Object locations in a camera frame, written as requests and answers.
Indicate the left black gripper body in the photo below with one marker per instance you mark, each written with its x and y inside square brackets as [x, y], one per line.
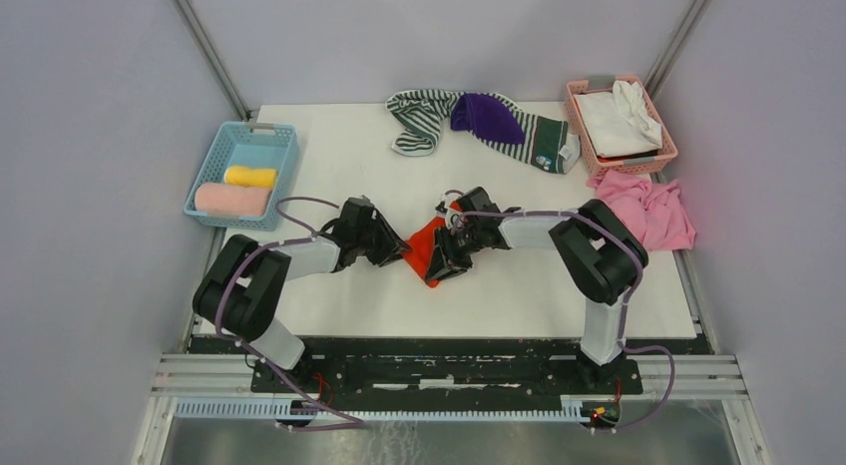
[375, 238]

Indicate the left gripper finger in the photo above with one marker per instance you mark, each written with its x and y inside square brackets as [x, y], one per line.
[387, 237]
[382, 257]

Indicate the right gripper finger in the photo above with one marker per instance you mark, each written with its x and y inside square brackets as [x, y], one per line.
[440, 242]
[451, 265]

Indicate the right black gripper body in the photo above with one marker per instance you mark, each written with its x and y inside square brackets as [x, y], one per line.
[466, 241]

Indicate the orange towel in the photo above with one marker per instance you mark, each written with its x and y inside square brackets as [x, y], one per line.
[422, 245]

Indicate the yellow towel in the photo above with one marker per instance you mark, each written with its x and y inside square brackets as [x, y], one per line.
[243, 176]

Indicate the light pink towel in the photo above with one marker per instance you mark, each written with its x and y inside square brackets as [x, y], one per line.
[231, 200]

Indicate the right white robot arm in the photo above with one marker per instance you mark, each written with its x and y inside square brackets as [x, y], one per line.
[604, 259]

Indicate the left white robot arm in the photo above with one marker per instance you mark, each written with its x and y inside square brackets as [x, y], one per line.
[240, 292]

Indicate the dark green striped towel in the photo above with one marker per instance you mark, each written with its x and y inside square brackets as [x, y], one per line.
[548, 144]

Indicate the purple towel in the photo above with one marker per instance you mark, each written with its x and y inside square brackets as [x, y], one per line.
[487, 118]

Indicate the blue plastic basket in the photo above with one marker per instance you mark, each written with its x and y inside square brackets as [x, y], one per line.
[256, 146]

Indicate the green white striped towel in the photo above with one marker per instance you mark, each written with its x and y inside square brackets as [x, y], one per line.
[421, 113]

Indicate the white cloth in basket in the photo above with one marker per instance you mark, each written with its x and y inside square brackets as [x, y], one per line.
[618, 121]

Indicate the bright pink cloth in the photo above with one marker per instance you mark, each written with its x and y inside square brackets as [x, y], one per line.
[653, 212]

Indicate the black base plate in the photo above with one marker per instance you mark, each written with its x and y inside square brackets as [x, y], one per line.
[452, 376]

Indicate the white cable duct rail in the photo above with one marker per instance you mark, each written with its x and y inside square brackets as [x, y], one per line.
[289, 410]

